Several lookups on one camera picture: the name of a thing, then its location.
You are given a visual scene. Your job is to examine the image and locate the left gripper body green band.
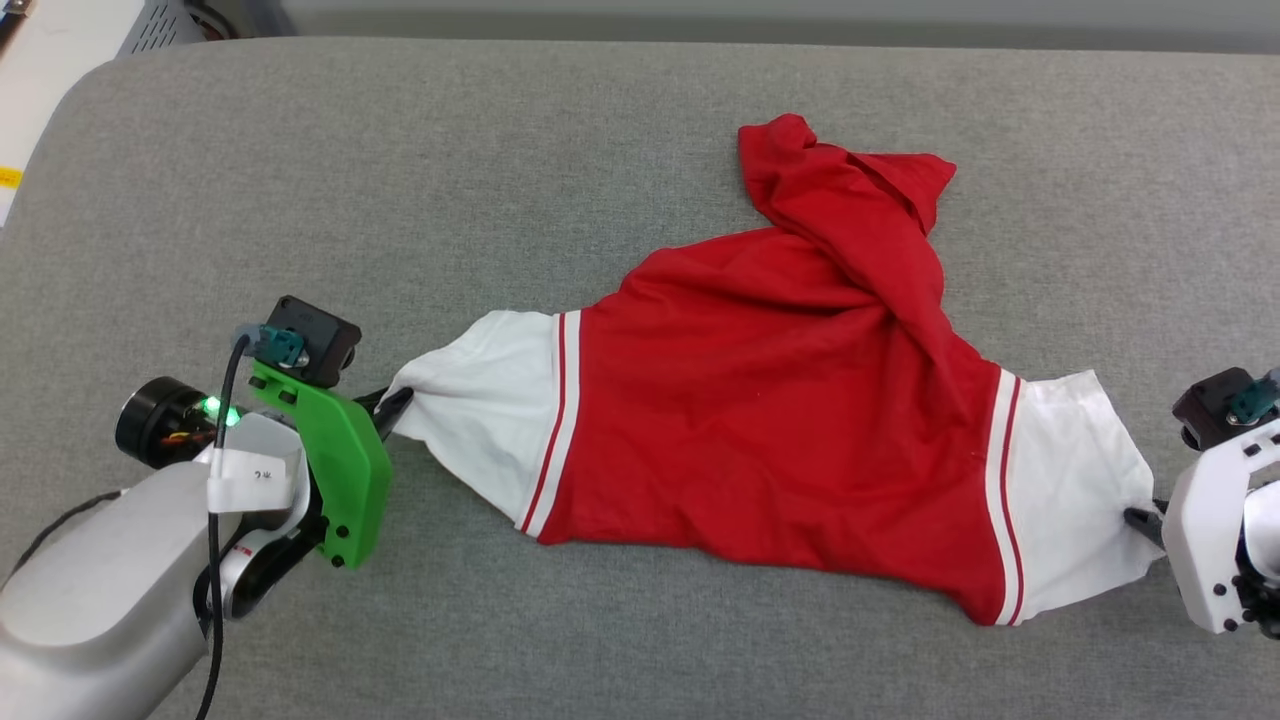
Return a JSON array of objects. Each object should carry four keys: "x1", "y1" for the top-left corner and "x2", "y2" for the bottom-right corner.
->
[{"x1": 115, "y1": 358, "x2": 394, "y2": 572}]

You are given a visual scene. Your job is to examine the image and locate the red and white basketball jersey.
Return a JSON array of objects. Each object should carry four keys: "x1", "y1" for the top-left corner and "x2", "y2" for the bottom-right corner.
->
[{"x1": 385, "y1": 113, "x2": 1167, "y2": 629}]

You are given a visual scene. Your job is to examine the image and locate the left arm white cable tag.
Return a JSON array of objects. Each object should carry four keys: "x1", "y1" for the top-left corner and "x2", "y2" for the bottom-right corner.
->
[{"x1": 207, "y1": 449, "x2": 302, "y2": 514}]

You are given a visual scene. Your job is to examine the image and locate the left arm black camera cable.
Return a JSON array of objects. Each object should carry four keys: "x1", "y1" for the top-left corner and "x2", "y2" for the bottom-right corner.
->
[{"x1": 194, "y1": 322, "x2": 307, "y2": 720}]

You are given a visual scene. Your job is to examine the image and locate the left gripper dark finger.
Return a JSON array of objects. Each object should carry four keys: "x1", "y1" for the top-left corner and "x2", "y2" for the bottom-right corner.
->
[{"x1": 352, "y1": 386, "x2": 415, "y2": 442}]

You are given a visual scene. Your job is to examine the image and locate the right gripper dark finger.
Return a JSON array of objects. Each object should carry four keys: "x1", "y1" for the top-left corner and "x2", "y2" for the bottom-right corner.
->
[{"x1": 1124, "y1": 506, "x2": 1169, "y2": 550}]

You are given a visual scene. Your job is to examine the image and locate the white equipment box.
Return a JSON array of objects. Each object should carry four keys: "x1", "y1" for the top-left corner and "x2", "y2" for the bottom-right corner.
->
[{"x1": 0, "y1": 0, "x2": 216, "y2": 227}]

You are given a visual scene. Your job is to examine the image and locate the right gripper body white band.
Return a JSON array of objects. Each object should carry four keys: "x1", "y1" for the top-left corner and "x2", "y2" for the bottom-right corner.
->
[{"x1": 1160, "y1": 418, "x2": 1280, "y2": 642}]

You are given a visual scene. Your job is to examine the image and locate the white partition panel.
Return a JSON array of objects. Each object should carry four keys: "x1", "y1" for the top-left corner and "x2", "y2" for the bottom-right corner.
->
[{"x1": 290, "y1": 0, "x2": 1280, "y2": 15}]

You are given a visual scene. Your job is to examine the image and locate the left arm thin motor cable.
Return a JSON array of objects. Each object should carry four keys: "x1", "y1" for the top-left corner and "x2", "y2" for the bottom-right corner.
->
[{"x1": 0, "y1": 489, "x2": 127, "y2": 593}]

